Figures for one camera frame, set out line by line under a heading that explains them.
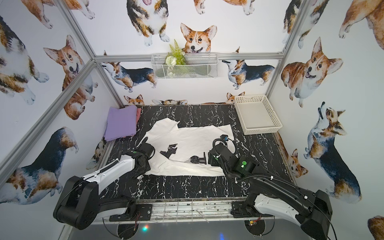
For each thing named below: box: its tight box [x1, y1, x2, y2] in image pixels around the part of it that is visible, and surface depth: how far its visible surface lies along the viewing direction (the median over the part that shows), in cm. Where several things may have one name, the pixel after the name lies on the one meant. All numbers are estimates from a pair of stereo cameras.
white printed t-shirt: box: [144, 117, 234, 176], surface depth 98 cm
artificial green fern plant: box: [164, 39, 187, 67], surface depth 84 cm
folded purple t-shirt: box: [104, 105, 137, 142], surface depth 106 cm
